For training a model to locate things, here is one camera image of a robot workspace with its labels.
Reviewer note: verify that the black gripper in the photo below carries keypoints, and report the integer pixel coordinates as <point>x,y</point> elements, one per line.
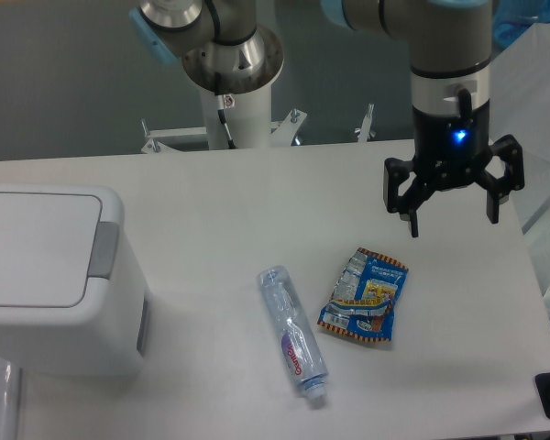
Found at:
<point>452,153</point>

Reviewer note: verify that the silver robot arm with gripper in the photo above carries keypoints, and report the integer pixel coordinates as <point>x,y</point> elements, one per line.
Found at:
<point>449,45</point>

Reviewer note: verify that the white trash can body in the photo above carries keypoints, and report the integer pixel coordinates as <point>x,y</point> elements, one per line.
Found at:
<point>103,335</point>

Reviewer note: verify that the white trash can lid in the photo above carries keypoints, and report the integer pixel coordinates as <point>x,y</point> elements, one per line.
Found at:
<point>52,243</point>

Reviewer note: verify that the blue crumpled snack wrapper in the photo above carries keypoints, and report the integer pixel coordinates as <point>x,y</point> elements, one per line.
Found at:
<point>362,302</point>

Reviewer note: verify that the empty clear plastic bottle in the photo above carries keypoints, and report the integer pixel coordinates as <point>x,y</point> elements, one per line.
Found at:
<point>301,353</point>

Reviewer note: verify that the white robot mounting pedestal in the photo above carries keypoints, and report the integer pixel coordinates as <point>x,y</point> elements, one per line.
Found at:
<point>231,121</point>

